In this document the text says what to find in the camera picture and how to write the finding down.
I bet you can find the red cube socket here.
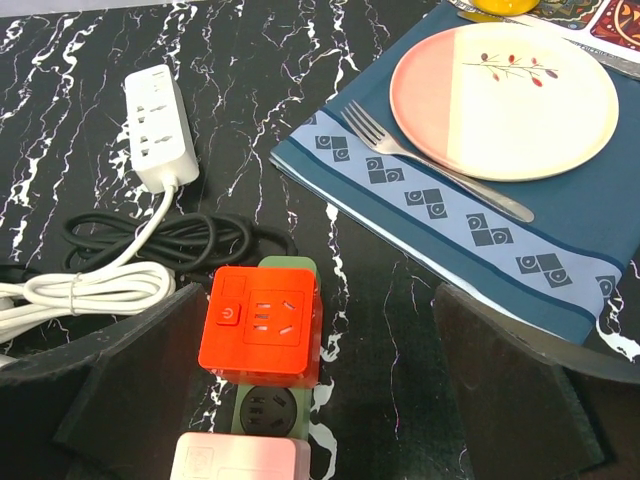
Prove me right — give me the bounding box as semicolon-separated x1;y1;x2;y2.
198;266;323;389

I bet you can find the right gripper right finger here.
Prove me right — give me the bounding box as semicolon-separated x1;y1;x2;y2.
434;284;639;479

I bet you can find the white coiled cable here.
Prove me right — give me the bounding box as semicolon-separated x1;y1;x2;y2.
0;182;181;351

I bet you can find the black coiled cable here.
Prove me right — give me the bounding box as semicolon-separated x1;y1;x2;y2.
0;210;299;284

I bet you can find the green power strip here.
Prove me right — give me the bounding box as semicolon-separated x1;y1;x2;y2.
231;256;323;440

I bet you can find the yellow mug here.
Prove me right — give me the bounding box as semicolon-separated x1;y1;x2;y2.
471;0;540;16

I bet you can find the white rectangular power strip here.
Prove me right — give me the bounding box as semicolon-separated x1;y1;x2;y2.
124;64;199;194

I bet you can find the silver fork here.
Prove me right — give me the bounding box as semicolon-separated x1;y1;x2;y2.
340;101;535;224

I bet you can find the pink cream plate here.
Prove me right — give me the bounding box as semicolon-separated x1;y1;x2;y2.
389;22;619;182

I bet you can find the pink cube socket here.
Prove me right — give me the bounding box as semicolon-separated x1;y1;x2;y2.
170;432;311;480

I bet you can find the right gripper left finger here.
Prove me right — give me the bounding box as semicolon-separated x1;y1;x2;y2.
1;284;207;479

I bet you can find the blue placemat cloth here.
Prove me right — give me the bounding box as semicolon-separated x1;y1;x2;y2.
270;3;639;344

